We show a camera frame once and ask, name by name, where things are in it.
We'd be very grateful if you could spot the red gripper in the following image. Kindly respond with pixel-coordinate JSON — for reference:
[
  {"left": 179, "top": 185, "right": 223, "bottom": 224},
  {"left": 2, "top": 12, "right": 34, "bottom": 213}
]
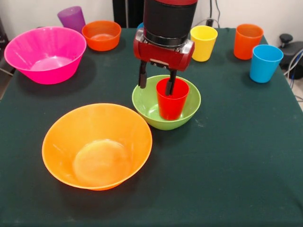
[{"left": 133, "top": 27, "right": 196, "bottom": 96}]

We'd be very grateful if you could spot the green plastic bowl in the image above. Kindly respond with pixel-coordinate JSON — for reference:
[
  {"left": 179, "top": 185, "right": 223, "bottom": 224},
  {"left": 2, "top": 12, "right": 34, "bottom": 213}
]
[{"left": 132, "top": 75, "right": 202, "bottom": 131}]

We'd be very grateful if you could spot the red plastic cup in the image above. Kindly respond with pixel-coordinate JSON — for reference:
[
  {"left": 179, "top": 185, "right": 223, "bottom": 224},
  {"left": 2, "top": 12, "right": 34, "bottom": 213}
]
[{"left": 156, "top": 78, "right": 190, "bottom": 121}]

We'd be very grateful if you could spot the orange plastic bowl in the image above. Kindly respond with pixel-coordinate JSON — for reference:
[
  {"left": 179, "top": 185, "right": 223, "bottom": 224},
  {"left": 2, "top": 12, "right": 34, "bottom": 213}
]
[{"left": 81, "top": 20, "right": 122, "bottom": 52}]

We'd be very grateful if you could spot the yellow plastic bowl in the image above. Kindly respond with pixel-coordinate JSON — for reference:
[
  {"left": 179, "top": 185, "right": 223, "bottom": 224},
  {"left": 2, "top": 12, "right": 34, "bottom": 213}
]
[{"left": 42, "top": 103, "right": 153, "bottom": 191}]

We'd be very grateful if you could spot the purple plastic cup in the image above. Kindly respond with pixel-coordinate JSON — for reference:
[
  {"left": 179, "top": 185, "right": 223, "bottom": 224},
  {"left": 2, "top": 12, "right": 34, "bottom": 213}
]
[{"left": 57, "top": 6, "right": 86, "bottom": 34}]

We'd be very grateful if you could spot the blue plastic cup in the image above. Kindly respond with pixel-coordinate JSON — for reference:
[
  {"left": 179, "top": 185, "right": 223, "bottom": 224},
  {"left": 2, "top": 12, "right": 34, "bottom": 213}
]
[{"left": 249, "top": 44, "right": 284, "bottom": 84}]

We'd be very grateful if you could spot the pink plastic bowl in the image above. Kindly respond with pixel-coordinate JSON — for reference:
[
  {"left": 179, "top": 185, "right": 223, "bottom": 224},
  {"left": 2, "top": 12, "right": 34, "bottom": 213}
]
[{"left": 4, "top": 26, "right": 87, "bottom": 85}]

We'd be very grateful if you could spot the yellow plastic cup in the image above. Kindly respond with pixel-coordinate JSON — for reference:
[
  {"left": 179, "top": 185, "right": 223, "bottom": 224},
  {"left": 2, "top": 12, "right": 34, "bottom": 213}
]
[{"left": 190, "top": 25, "right": 218, "bottom": 62}]

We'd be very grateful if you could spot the orange plastic cup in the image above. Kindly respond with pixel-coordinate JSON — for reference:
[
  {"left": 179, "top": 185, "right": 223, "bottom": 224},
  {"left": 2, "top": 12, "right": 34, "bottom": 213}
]
[{"left": 233, "top": 23, "right": 264, "bottom": 60}]

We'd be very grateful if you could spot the dark green tablecloth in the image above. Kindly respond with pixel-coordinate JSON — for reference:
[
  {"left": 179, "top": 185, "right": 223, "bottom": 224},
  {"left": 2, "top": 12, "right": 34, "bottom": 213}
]
[{"left": 0, "top": 26, "right": 303, "bottom": 227}]

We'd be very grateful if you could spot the black wall cable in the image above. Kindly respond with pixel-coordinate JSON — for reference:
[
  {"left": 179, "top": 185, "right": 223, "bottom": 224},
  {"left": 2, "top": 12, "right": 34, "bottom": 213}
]
[{"left": 195, "top": 0, "right": 221, "bottom": 28}]

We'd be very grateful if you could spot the grey cable bundle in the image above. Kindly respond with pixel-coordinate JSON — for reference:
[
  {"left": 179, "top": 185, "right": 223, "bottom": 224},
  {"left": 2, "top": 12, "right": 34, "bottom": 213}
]
[{"left": 284, "top": 49, "right": 303, "bottom": 90}]

